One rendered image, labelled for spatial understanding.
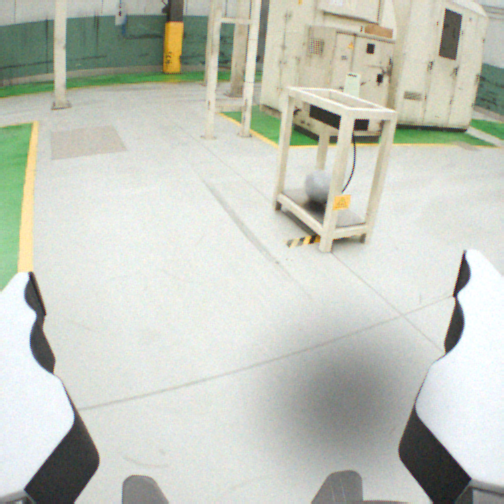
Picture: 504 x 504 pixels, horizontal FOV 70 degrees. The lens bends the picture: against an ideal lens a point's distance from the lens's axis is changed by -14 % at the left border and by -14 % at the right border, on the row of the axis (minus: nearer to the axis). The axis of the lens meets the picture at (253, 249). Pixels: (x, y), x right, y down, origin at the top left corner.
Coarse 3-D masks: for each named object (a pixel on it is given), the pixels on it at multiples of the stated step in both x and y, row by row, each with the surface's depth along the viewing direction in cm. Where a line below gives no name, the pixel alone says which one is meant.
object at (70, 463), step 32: (32, 288) 11; (0, 320) 9; (32, 320) 9; (0, 352) 8; (32, 352) 8; (0, 384) 7; (32, 384) 7; (0, 416) 6; (32, 416) 7; (64, 416) 7; (0, 448) 6; (32, 448) 6; (64, 448) 6; (96, 448) 7; (0, 480) 5; (32, 480) 5; (64, 480) 6
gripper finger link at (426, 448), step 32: (480, 256) 10; (480, 288) 9; (480, 320) 8; (448, 352) 8; (480, 352) 7; (448, 384) 7; (480, 384) 7; (416, 416) 6; (448, 416) 6; (480, 416) 6; (416, 448) 6; (448, 448) 6; (480, 448) 5; (416, 480) 7; (448, 480) 6; (480, 480) 5
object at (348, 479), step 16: (128, 480) 5; (144, 480) 5; (336, 480) 5; (352, 480) 5; (128, 496) 5; (144, 496) 5; (160, 496) 5; (320, 496) 5; (336, 496) 5; (352, 496) 5
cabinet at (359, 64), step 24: (312, 48) 399; (336, 48) 373; (360, 48) 385; (384, 48) 397; (312, 72) 409; (336, 72) 388; (360, 72) 400; (384, 72) 413; (360, 96) 416; (384, 96) 430; (312, 120) 426
